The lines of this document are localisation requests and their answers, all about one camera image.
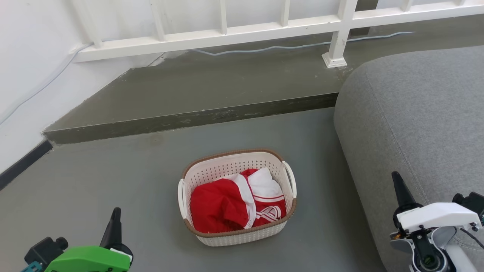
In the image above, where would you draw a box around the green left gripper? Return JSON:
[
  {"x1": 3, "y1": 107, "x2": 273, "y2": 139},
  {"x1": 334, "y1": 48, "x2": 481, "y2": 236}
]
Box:
[{"x1": 45, "y1": 207, "x2": 133, "y2": 272}]

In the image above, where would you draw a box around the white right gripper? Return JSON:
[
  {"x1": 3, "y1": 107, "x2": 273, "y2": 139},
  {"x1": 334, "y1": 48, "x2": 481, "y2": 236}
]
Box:
[{"x1": 391, "y1": 171, "x2": 483, "y2": 236}]

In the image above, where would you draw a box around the white perforated laundry basket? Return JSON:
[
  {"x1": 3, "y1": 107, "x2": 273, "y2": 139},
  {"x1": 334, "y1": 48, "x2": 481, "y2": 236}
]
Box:
[{"x1": 178, "y1": 148, "x2": 298, "y2": 247}]

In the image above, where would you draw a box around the grey fabric sofa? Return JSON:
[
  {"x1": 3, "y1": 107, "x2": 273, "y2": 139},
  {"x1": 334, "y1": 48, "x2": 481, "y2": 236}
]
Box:
[{"x1": 334, "y1": 45, "x2": 484, "y2": 272}]

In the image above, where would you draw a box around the red and white garment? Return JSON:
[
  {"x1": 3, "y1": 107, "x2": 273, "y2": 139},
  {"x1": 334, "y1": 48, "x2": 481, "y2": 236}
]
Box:
[{"x1": 190, "y1": 167, "x2": 287, "y2": 234}]

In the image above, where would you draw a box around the black skirting strip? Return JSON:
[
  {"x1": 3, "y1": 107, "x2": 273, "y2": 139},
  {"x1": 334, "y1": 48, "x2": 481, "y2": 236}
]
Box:
[{"x1": 0, "y1": 139, "x2": 54, "y2": 190}]

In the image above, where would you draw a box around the grey concrete step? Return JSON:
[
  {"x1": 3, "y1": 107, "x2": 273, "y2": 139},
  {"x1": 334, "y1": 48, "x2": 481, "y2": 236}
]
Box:
[{"x1": 42, "y1": 15, "x2": 484, "y2": 145}]

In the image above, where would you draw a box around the white wooden railing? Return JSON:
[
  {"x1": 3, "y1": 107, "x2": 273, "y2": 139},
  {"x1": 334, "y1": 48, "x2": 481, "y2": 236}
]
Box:
[{"x1": 70, "y1": 0, "x2": 484, "y2": 68}]

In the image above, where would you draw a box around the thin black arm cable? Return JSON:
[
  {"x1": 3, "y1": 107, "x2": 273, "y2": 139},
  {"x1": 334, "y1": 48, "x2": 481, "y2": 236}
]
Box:
[{"x1": 459, "y1": 228, "x2": 484, "y2": 250}]

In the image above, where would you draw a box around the thin pale floor cable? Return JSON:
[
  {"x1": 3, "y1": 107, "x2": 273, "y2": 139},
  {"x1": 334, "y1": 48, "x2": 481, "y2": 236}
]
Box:
[{"x1": 0, "y1": 31, "x2": 416, "y2": 125}]

